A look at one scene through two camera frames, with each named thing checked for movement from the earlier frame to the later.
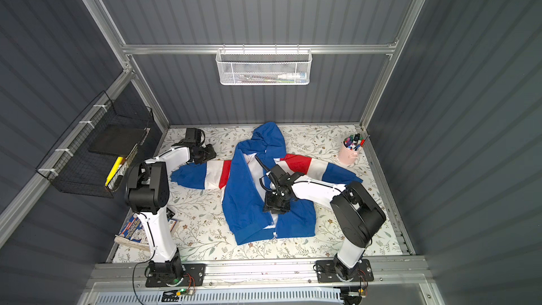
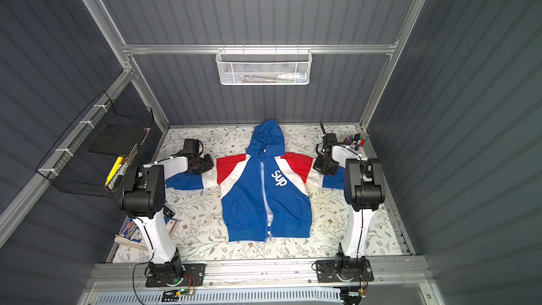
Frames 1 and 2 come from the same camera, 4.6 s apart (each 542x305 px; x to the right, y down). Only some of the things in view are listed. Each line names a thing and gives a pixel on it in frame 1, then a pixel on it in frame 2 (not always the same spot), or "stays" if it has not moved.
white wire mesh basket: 264,64 stays
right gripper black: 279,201 to 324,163
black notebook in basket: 116,140 stays
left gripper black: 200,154 to 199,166
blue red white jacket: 242,195 stays
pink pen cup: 349,150 stays
